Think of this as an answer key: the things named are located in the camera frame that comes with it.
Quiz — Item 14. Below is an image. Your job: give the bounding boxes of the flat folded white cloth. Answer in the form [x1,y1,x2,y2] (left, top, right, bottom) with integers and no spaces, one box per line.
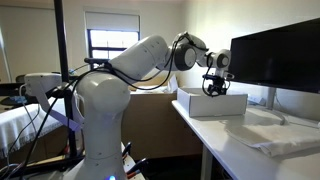
[225,120,320,158]

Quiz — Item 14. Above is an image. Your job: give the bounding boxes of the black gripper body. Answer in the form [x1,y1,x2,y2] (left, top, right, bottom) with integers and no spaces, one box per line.
[207,79,230,92]

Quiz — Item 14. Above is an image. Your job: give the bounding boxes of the white lace tablecloth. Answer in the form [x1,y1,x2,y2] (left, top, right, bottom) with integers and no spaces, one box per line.
[0,98,68,159]

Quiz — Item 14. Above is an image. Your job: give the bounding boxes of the grey hanging cables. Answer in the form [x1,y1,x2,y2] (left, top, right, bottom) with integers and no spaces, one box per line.
[0,83,43,180]

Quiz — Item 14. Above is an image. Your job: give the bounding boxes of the black vertical pole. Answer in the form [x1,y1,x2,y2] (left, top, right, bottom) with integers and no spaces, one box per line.
[53,0,84,159]

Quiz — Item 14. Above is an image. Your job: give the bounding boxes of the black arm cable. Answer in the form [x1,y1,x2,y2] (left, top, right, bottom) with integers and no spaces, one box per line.
[19,31,231,180]

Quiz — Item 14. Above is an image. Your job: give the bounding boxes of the white desk leg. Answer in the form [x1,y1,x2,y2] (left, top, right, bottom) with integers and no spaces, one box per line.
[199,143,214,180]

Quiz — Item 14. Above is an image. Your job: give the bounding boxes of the small blue item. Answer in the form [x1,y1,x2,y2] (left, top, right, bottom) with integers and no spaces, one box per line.
[9,95,28,105]

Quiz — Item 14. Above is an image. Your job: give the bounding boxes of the black wide monitor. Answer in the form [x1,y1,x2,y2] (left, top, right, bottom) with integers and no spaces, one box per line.
[228,18,320,95]

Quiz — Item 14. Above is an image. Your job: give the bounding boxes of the brown cardboard box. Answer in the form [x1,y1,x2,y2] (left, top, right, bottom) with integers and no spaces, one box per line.
[121,76,204,161]

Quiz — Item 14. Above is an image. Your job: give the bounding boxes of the grey monitor stand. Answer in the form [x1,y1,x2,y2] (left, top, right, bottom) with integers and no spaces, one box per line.
[265,87,289,127]

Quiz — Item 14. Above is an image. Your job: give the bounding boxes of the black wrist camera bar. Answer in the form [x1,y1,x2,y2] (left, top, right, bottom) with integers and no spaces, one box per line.
[202,74,223,81]

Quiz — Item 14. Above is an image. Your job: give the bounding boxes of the black camera on pole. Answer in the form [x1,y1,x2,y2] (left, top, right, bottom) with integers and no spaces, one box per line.
[83,57,113,66]

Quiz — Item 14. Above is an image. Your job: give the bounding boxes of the white roller blind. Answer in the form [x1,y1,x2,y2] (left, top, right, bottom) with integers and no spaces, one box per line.
[84,11,141,33]

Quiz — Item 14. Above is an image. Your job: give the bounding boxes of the black framed window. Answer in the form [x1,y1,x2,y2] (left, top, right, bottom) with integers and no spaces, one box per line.
[87,29,142,68]

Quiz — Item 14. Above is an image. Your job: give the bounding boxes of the white articulated device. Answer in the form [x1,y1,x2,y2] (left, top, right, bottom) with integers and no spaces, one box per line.
[23,72,83,133]

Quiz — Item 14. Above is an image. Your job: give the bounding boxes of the white cardboard box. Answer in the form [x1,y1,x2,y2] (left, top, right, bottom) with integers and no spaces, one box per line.
[176,87,249,118]

